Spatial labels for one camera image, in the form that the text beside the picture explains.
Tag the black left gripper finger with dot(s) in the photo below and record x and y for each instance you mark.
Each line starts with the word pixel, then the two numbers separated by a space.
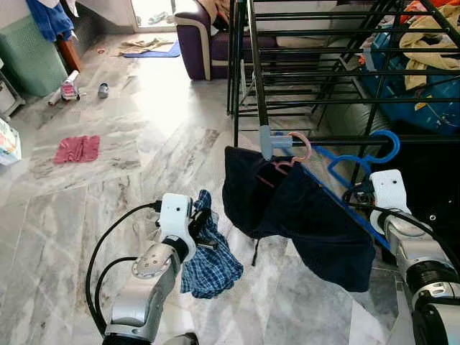
pixel 203 219

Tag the blue plaid shorts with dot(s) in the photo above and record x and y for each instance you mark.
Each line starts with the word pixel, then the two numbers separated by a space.
pixel 212 269

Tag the blue plastic hanger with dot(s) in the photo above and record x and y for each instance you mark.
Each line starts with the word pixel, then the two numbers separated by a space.
pixel 395 147

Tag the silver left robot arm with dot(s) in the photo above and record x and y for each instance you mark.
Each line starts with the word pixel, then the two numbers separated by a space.
pixel 144 295

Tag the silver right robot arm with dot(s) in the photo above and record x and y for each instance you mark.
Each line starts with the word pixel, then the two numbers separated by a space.
pixel 410 241

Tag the pink hanger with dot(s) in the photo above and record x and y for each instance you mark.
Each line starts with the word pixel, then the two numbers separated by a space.
pixel 309 146

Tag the navy shorts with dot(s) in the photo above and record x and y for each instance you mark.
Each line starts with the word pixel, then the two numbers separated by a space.
pixel 309 223

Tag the black garment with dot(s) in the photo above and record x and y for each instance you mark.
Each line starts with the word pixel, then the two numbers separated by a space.
pixel 431 180

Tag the black drying rack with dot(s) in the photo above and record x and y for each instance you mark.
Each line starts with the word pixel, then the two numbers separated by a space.
pixel 277 142

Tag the blue bag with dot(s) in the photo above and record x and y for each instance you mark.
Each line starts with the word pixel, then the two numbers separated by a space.
pixel 431 108

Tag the red floor cloth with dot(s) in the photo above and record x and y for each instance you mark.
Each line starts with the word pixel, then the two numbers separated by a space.
pixel 77 149

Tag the tan cloth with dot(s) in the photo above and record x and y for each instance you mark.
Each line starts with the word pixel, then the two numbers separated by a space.
pixel 431 50

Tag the small grey can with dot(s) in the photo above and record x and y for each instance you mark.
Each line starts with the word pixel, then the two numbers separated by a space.
pixel 103 90

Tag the purple armchair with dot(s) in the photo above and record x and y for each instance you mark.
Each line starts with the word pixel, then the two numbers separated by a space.
pixel 194 50

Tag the blue floor mat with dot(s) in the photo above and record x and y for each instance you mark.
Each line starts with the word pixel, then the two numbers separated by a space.
pixel 162 52

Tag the beige floor cloth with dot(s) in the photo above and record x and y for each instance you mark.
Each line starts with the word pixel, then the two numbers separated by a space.
pixel 144 44

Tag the pink white toy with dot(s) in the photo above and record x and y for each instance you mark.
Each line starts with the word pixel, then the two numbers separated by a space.
pixel 70 90

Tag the white paper roll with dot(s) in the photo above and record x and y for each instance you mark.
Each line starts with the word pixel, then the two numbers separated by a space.
pixel 55 98

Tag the white diaper pack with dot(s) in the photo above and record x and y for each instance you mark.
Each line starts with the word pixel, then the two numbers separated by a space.
pixel 8 144

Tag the green bin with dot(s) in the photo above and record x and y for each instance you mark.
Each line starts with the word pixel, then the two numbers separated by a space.
pixel 29 61

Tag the blue hanging towel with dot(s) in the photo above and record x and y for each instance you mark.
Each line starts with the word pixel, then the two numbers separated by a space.
pixel 50 20

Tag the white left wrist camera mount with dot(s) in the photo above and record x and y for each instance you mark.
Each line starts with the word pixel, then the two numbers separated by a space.
pixel 175 215

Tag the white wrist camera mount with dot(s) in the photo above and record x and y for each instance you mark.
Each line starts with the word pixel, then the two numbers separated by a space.
pixel 175 215
pixel 390 192

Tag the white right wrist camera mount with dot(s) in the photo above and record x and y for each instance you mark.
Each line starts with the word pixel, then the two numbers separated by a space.
pixel 390 192

